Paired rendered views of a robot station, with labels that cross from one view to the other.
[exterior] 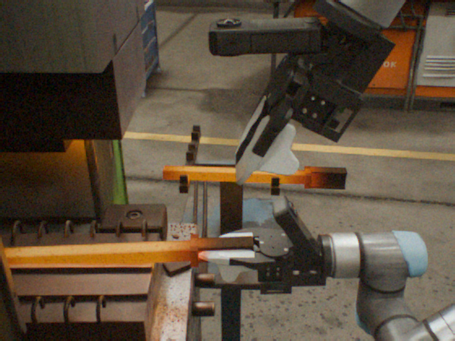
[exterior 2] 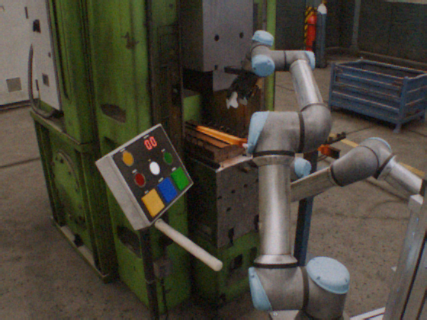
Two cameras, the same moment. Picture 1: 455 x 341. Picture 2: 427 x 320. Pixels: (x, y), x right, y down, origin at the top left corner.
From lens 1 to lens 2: 1.36 m
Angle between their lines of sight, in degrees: 45
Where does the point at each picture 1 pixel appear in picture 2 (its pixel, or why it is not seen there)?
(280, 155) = (233, 100)
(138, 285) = (221, 145)
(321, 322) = (374, 273)
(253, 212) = not seen: hidden behind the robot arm
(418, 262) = (298, 168)
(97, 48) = (203, 66)
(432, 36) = not seen: outside the picture
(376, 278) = not seen: hidden behind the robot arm
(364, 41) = (250, 75)
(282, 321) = (354, 262)
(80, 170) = (241, 115)
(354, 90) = (248, 87)
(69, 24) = (200, 61)
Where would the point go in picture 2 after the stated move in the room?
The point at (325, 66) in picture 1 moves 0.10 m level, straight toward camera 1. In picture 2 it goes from (243, 79) to (221, 82)
